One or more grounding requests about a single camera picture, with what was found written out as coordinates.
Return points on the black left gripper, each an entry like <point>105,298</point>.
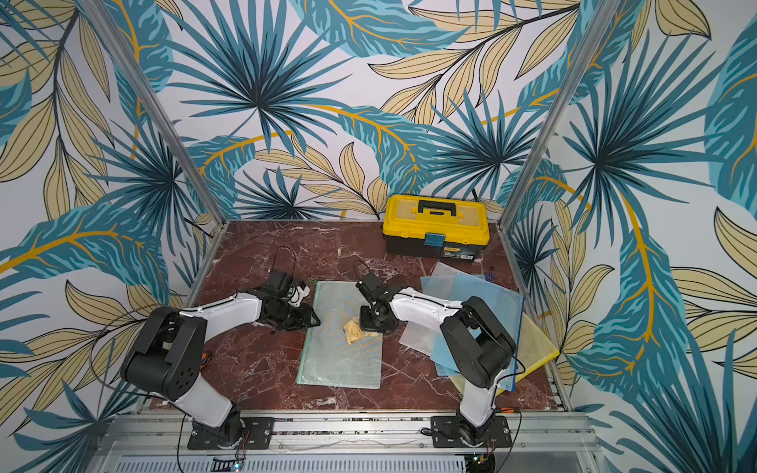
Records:
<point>305,319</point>

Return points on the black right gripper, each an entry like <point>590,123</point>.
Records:
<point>378,316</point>

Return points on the cream wiping cloth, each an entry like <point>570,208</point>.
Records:
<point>354,332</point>

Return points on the white blue-edged mesh document bag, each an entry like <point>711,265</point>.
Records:
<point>418,337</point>

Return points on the light blue mesh document bag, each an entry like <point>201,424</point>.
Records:
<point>500,300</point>

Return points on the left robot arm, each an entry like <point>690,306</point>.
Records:
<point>166,356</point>

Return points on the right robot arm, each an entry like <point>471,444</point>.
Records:
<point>483,351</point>

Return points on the green-edged mesh document bag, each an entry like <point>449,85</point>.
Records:
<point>327,359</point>

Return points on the orange screwdriver left side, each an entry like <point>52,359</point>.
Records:
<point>205,359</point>

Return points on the yellow black toolbox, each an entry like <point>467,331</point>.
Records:
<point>423,226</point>

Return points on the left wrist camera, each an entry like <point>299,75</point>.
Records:
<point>282,286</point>

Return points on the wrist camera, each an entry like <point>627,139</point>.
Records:
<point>375,291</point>
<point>282,286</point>

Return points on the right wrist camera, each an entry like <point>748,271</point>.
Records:
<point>375,291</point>

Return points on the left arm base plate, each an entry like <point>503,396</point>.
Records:
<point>242,433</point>

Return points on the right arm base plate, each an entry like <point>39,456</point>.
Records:
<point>455,432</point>

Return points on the aluminium front rail frame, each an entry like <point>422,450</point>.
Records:
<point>353,441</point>

